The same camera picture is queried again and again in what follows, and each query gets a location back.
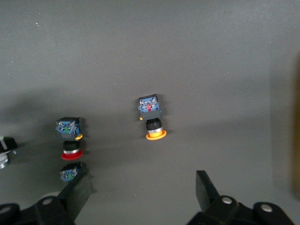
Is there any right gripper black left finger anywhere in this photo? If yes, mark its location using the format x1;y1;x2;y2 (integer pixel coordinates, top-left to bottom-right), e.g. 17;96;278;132
34;172;91;225

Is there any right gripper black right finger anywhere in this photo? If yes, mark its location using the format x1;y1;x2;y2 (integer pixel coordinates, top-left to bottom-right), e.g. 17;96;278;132
185;170;239;225

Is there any yellow mushroom button red-marked block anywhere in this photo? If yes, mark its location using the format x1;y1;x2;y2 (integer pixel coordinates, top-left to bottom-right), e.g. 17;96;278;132
137;93;167;141

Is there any push button blue contact block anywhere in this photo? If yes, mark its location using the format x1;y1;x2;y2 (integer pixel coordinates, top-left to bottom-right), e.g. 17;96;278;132
59;161;85;183

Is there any red mushroom push button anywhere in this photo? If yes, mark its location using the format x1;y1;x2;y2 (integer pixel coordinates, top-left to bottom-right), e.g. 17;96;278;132
55;116;84;161

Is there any white and black push button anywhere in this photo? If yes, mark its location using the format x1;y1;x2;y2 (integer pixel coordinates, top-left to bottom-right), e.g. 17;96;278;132
0;135;18;169

